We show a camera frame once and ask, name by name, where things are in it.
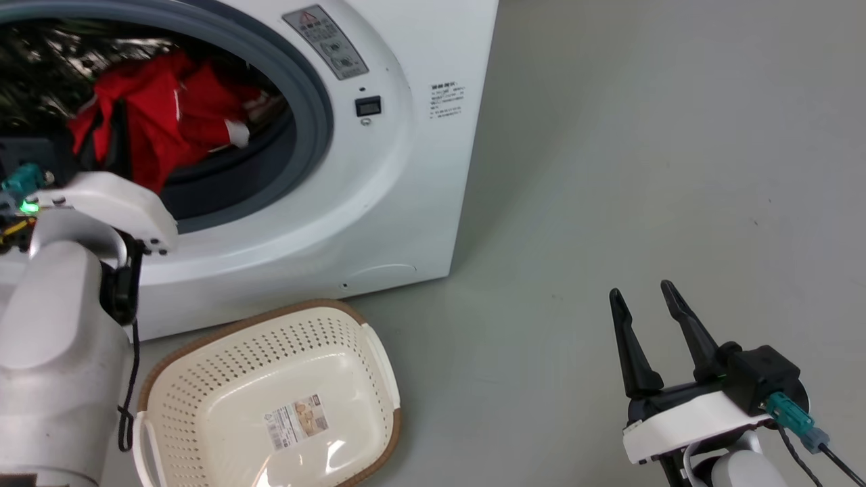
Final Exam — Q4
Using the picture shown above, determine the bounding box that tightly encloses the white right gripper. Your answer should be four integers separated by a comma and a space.
608, 279, 777, 469

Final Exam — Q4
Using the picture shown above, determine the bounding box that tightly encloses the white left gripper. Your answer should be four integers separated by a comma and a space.
26, 100, 179, 258

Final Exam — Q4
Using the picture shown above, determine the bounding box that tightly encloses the red garment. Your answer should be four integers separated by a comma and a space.
67, 51, 285, 195

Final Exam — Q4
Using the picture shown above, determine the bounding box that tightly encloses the white front-load washing machine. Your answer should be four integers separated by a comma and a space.
0, 0, 500, 342

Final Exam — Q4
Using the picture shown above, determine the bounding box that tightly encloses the cream perforated laundry basket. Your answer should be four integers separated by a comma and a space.
132, 299, 402, 487

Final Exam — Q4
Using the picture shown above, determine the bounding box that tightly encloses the paper label in basket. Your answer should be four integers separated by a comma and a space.
265, 395, 330, 453

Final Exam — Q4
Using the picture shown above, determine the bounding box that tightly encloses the grey rubber door gasket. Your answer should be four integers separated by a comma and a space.
0, 0, 335, 235

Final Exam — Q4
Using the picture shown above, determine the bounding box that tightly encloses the grey warning sticker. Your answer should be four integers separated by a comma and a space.
282, 5, 370, 81

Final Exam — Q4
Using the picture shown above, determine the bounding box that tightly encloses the white text label sticker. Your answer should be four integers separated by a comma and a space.
428, 82, 467, 121

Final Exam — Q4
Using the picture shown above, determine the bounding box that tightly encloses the teal left cable connector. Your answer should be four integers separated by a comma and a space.
1, 163, 47, 197

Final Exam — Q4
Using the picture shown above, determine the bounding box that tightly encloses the teal cable connector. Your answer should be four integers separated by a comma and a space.
763, 391, 830, 455
1, 163, 47, 197

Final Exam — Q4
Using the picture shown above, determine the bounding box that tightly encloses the teal right cable connector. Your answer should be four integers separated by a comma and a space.
763, 391, 830, 455

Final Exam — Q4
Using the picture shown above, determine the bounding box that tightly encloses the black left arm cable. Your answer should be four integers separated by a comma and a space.
100, 230, 145, 453

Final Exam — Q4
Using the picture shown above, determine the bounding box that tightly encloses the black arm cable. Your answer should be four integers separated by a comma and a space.
777, 423, 866, 487
100, 230, 145, 453

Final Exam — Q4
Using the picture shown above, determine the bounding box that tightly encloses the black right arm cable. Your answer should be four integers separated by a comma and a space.
777, 423, 866, 487

